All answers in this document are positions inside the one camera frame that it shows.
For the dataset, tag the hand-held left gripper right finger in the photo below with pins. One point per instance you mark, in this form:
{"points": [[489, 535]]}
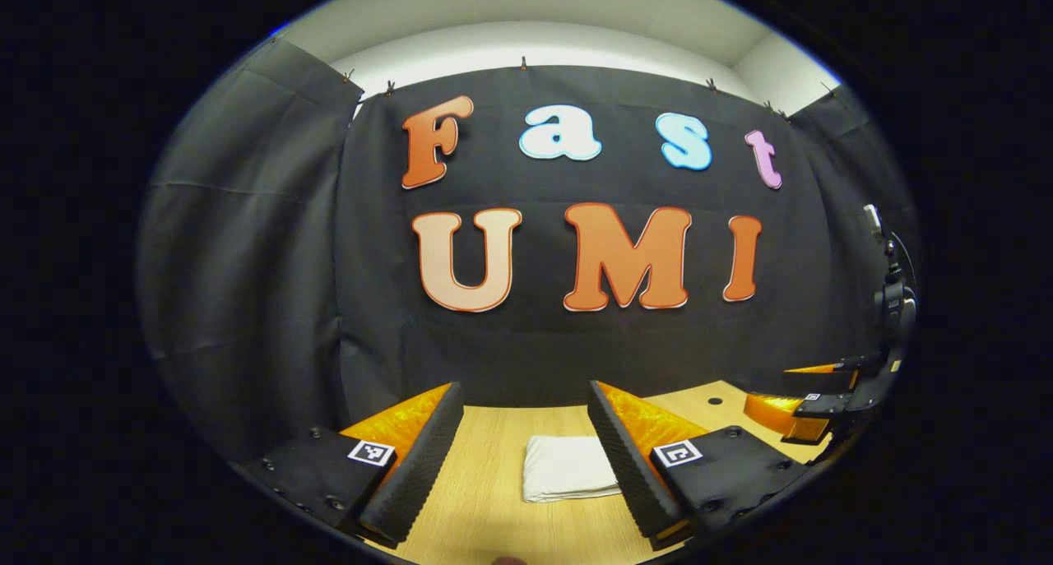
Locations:
{"points": [[625, 466]]}

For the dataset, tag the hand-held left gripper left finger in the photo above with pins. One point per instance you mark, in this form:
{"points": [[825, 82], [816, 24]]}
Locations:
{"points": [[424, 466]]}

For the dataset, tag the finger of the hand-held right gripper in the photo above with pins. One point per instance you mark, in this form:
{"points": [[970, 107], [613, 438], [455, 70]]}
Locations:
{"points": [[839, 405], [860, 368]]}

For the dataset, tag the white jeans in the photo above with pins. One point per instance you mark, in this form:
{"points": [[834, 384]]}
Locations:
{"points": [[568, 466]]}

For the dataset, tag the black backdrop cloth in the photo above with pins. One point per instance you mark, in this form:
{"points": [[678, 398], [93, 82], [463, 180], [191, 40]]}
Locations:
{"points": [[535, 343]]}

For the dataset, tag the row of small black clips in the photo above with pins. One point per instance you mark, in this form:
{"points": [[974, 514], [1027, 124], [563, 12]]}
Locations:
{"points": [[523, 62]]}

